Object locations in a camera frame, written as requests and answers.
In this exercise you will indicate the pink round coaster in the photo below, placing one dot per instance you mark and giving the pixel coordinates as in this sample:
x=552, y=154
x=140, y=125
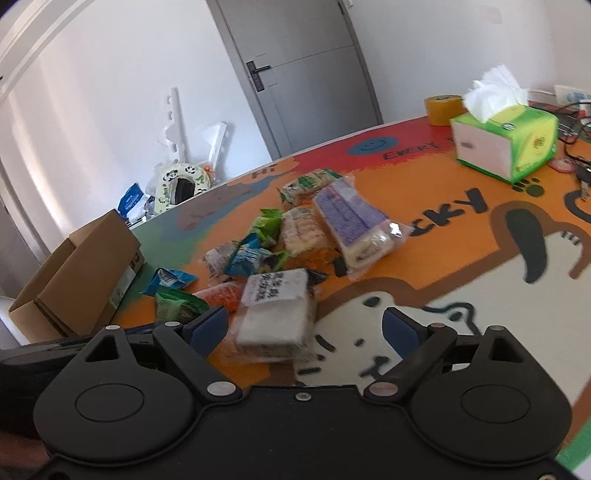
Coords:
x=562, y=165

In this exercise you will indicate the grey door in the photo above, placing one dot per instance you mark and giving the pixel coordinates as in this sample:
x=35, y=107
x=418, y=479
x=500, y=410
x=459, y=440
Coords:
x=304, y=69

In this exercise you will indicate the colourful printed table mat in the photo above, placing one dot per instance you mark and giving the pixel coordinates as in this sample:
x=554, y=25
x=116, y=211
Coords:
x=438, y=258

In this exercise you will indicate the white power strip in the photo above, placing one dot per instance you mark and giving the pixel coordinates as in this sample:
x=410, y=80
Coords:
x=572, y=93

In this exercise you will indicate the green yellow rice cracker pack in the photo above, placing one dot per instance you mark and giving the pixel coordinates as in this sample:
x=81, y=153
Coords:
x=309, y=182

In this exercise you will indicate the beige cracker packet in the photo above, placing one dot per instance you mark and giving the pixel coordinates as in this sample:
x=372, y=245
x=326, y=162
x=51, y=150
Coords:
x=304, y=233

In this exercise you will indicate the brown cardboard box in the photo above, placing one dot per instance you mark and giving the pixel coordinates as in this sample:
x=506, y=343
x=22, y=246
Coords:
x=87, y=272

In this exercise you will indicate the yellow tape roll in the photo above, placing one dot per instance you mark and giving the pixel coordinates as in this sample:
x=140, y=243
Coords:
x=443, y=110

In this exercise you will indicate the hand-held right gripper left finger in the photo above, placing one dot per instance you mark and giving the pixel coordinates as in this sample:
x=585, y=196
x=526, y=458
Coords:
x=210, y=325

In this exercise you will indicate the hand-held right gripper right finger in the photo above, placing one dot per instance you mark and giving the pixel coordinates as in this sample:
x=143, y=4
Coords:
x=400, y=331

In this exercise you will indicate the blue plastic bag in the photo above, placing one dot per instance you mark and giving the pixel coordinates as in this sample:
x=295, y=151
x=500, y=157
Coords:
x=131, y=198

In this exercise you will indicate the blue white snack packet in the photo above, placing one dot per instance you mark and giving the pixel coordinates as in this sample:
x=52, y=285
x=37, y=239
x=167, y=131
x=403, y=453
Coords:
x=168, y=277

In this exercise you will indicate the green tissue box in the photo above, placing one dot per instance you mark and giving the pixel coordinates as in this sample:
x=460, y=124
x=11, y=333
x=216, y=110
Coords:
x=503, y=143

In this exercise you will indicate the purple bread package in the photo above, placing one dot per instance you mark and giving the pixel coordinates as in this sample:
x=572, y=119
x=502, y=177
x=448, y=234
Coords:
x=351, y=217

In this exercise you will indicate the grey white snack packet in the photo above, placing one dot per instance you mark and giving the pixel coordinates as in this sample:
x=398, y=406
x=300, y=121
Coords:
x=219, y=258

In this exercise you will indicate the white foam board with holes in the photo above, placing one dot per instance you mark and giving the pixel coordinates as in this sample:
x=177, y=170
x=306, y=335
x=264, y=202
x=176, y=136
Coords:
x=173, y=124

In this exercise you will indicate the blue plum snack packet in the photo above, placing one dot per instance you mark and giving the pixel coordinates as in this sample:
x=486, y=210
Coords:
x=247, y=256

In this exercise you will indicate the white foam corner piece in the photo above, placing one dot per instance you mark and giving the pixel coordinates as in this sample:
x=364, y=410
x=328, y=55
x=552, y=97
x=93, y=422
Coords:
x=214, y=147

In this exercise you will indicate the orange snack packet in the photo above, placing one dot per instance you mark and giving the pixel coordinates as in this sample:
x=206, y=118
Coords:
x=221, y=297

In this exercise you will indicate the dark green snack packet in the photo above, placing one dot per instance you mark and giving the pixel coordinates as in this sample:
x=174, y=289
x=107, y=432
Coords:
x=178, y=307

